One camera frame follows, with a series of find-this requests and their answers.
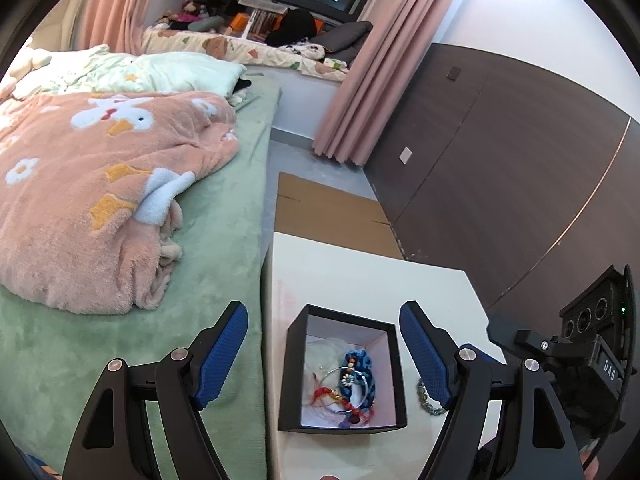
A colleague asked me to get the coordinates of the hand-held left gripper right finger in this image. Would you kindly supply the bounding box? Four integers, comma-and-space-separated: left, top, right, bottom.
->
399, 301, 587, 480

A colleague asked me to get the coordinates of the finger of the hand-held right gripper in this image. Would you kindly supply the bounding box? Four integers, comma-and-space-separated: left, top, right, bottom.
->
487, 314, 572, 361

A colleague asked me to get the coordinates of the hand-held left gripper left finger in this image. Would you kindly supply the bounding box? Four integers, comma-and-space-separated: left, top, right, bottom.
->
60, 301, 249, 480

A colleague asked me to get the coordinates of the green beaded bracelet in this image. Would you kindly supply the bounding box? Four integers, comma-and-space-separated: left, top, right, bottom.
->
416, 379, 449, 416

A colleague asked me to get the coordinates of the silver bangle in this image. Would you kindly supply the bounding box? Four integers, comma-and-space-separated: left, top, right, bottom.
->
321, 367, 377, 414

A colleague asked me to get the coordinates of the blue braided bracelet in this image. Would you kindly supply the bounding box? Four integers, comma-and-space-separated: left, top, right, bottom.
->
341, 351, 377, 397

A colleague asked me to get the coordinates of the black jewelry box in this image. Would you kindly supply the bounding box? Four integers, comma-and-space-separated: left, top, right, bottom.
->
277, 304, 409, 435

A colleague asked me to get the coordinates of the red string bracelet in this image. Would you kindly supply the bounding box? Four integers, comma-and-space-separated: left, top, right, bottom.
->
310, 374, 372, 425

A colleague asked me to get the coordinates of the person's right hand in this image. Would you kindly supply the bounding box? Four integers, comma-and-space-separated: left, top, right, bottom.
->
579, 452, 602, 480

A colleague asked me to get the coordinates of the bed with green sheet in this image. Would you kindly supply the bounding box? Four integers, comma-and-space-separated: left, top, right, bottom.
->
0, 72, 284, 480

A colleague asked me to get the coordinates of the flat cardboard sheet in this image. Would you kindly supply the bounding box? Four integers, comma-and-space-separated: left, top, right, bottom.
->
273, 172, 406, 262

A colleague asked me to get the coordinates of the pink duck print blanket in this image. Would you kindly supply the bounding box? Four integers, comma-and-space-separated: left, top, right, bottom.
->
0, 91, 240, 315

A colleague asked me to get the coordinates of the pink curtain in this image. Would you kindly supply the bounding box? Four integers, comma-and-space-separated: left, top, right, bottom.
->
312, 0, 475, 167
75, 0, 167, 57

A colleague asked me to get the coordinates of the pale green pillow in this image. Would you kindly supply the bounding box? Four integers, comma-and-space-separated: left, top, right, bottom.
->
94, 52, 242, 97

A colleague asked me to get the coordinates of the pale floral pillow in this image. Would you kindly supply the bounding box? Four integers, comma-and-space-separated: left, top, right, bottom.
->
27, 44, 112, 95

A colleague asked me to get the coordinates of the grey cushion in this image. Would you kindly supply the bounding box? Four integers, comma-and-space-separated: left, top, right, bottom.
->
311, 20, 374, 57

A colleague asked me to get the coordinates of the row of books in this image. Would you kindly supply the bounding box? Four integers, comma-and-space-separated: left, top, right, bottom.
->
244, 9, 282, 37

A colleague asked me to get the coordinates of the black bag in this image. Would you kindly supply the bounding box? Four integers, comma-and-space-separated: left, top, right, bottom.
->
264, 8, 318, 48

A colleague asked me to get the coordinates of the plush doll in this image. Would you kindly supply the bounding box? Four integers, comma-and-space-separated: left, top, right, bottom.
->
154, 0, 227, 34

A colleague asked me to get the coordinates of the cream plush toy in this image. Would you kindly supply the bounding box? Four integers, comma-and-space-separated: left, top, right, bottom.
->
0, 46, 53, 102

